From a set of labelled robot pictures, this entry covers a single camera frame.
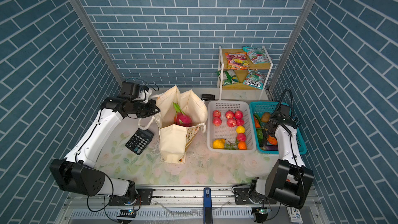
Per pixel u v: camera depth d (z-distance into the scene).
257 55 0.90
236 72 1.07
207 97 1.12
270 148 0.86
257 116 1.03
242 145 0.86
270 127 0.78
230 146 0.87
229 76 1.02
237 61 0.86
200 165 0.85
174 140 0.74
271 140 0.88
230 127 0.98
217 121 0.96
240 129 0.93
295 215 0.68
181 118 0.87
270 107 1.12
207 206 0.70
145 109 0.68
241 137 0.89
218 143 0.85
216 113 1.01
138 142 0.91
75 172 0.39
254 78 1.02
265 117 0.99
